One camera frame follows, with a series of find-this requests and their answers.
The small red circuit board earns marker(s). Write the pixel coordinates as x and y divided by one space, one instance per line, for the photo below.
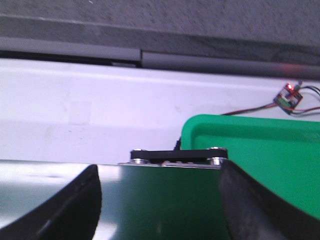
288 98

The green conveyor belt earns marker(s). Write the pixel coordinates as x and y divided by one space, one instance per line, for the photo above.
138 202

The green plastic tray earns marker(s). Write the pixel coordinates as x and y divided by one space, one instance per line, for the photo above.
283 155

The dark granite countertop slab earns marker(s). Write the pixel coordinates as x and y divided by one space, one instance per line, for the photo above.
157 24

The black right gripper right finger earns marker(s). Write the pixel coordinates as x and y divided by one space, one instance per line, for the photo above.
252 212

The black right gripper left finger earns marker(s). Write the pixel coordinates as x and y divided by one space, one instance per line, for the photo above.
72 213

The black conveyor end plate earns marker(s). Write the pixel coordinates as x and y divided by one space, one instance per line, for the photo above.
194 156

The grey panel under countertop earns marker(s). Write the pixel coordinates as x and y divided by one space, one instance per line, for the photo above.
91 54

